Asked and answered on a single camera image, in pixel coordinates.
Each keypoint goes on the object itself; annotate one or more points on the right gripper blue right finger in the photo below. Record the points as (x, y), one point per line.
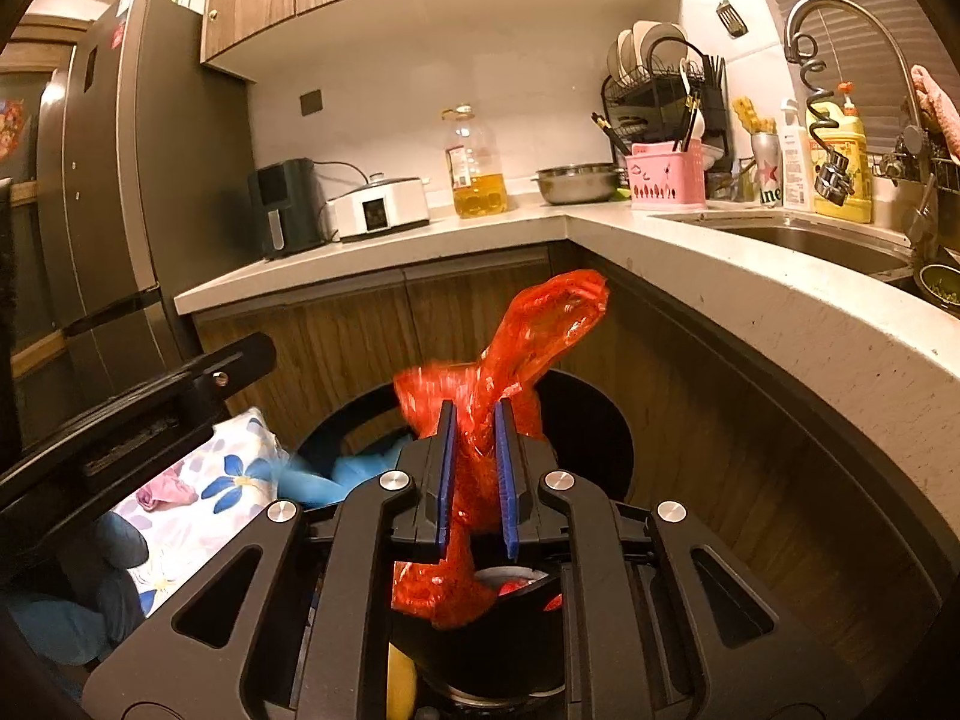
(506, 479)

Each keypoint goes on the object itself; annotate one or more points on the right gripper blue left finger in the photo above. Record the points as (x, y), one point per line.
(446, 437)

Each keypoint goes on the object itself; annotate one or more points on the red plastic wrapper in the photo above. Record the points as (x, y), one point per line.
(538, 327)

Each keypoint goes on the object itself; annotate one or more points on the purple glove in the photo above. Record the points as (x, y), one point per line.
(166, 490)

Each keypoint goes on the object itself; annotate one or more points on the blue glove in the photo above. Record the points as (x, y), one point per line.
(312, 489)

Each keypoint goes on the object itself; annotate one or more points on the blue gloved operator hand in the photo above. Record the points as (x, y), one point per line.
(77, 607)

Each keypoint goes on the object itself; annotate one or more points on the floral blue white tablecloth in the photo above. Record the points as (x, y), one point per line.
(233, 475)

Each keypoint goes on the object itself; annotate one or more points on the white rice cooker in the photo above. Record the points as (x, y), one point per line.
(378, 208)

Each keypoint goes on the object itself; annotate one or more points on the steel bowl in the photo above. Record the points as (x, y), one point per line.
(579, 183)

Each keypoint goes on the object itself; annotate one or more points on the wooden lower cabinets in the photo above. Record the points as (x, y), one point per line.
(795, 490)

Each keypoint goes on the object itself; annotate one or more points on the cooking oil bottle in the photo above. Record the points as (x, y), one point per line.
(474, 167)

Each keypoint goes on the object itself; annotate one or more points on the black air fryer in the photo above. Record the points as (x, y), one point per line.
(289, 207)

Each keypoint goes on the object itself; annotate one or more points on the pink utensil basket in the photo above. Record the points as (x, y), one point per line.
(662, 175)

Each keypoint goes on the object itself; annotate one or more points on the dark grey refrigerator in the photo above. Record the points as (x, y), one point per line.
(143, 158)

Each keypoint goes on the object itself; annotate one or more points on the black dish rack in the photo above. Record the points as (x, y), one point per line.
(650, 104)

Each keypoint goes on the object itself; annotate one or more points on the beer can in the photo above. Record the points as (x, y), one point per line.
(768, 163)

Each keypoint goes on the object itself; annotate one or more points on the wooden glass door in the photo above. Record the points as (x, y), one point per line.
(42, 381)

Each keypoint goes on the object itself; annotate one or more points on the steel sink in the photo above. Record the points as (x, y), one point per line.
(875, 253)

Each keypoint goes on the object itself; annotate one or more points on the white soap bottle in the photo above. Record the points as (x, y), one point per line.
(795, 157)

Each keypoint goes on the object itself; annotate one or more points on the yellow detergent bottle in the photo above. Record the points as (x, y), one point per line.
(842, 178)

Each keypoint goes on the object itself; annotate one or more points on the hanging spatula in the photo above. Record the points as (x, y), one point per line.
(731, 20)

